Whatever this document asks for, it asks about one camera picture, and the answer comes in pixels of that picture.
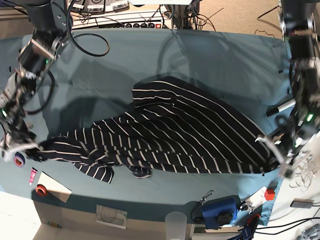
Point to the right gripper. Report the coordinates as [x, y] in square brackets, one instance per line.
[16, 140]

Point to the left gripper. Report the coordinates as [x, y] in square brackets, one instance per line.
[284, 150]

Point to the navy white striped t-shirt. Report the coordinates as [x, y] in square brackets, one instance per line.
[171, 126]

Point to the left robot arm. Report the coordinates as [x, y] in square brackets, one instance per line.
[298, 120]

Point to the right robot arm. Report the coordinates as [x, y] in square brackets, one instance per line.
[49, 38]

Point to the bundle of white zip ties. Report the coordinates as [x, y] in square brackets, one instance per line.
[306, 171]

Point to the purple tape roll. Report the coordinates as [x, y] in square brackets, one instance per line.
[19, 159]

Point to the pink glue tube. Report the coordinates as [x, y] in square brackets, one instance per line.
[32, 175]

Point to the small red cube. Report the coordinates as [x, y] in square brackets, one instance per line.
[269, 194]

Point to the grey flat adapter box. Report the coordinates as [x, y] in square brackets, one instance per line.
[302, 203]

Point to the black white marker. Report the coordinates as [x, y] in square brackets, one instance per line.
[275, 109]

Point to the orange tape roll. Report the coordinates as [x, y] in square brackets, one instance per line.
[41, 190]

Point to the white paper sheet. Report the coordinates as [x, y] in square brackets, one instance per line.
[54, 187]

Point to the blue red bar clamp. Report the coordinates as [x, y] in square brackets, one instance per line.
[247, 232]

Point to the blue clamp with knob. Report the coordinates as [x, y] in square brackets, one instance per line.
[219, 213]

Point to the teal table cloth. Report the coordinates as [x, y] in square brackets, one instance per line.
[249, 72]

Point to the printed diagram paper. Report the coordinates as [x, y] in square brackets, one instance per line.
[111, 217]

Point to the translucent plastic cup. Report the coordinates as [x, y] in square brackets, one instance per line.
[175, 226]

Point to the white power strip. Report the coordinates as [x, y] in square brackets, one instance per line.
[129, 19]

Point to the silver carabiner with cord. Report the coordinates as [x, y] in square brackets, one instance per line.
[199, 204]

